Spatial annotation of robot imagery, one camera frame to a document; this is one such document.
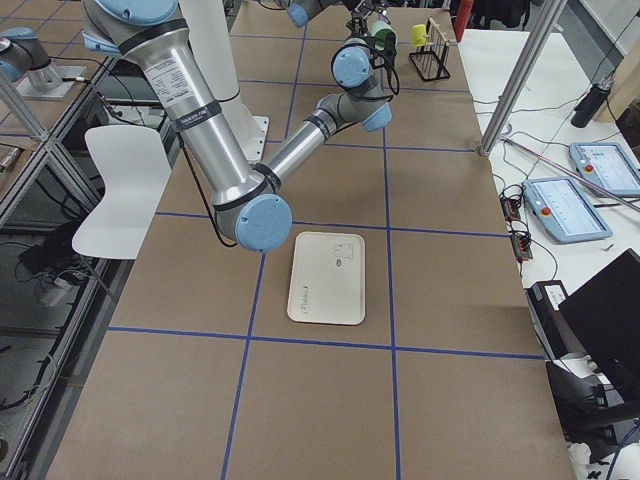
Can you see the black bottle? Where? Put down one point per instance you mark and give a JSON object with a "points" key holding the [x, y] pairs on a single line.
{"points": [[589, 105]]}

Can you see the red object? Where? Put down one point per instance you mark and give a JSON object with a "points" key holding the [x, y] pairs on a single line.
{"points": [[462, 18]]}

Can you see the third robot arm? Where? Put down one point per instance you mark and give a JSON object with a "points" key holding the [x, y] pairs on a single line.
{"points": [[21, 52]]}

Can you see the white chair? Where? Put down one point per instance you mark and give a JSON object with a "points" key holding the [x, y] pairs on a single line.
{"points": [[135, 170]]}

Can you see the pale green cup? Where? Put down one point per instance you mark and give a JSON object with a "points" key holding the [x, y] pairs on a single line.
{"points": [[380, 29]]}

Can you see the yellow cup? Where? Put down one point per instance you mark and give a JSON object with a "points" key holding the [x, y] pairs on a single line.
{"points": [[419, 36]]}

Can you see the cream rabbit tray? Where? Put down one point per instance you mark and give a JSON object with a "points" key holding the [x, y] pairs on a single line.
{"points": [[327, 284]]}

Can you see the black laptop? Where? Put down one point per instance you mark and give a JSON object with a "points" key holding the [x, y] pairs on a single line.
{"points": [[604, 315]]}

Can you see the far teach pendant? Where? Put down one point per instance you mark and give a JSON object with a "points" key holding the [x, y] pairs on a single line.
{"points": [[607, 165]]}

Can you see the teach pendant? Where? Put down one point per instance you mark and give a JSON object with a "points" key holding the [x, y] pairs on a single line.
{"points": [[564, 211], [607, 165]]}

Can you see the near teach pendant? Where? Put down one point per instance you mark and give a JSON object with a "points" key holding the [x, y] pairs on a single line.
{"points": [[564, 211]]}

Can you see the black wire cup rack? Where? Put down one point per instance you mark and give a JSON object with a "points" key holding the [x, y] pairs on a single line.
{"points": [[431, 62]]}

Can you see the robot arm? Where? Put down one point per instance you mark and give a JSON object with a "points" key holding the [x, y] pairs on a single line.
{"points": [[248, 209], [301, 12]]}

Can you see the aluminium frame post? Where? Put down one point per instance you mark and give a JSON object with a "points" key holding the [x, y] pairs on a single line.
{"points": [[527, 59]]}

